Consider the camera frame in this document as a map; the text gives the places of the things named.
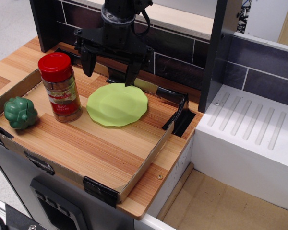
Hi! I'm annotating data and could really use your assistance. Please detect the basil leaves spice bottle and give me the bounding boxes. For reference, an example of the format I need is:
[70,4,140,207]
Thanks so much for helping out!
[38,52,82,122]

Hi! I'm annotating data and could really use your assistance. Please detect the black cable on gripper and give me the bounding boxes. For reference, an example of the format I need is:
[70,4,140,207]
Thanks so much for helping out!
[134,9,151,37]

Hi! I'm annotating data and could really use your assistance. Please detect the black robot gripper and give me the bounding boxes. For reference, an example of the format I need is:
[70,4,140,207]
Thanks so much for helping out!
[74,0,153,87]

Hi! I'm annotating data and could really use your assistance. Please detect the light green plastic plate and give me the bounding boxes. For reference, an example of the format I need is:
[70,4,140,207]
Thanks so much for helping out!
[86,83,148,127]

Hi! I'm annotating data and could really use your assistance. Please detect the green toy bell pepper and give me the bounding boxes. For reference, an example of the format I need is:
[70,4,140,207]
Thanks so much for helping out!
[4,96,38,130]

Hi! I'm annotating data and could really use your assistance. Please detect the tangled cables in background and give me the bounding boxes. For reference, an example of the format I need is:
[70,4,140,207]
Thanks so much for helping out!
[235,0,252,34]

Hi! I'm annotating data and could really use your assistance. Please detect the dark grey vertical post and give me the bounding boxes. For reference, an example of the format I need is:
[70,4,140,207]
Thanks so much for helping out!
[198,0,242,113]

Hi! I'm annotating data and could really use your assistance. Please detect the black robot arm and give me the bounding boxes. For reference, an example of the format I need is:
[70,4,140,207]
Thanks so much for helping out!
[74,0,154,86]

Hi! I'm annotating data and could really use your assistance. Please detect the white sink drainboard unit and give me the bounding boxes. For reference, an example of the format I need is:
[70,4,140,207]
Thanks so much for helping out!
[192,32,288,215]

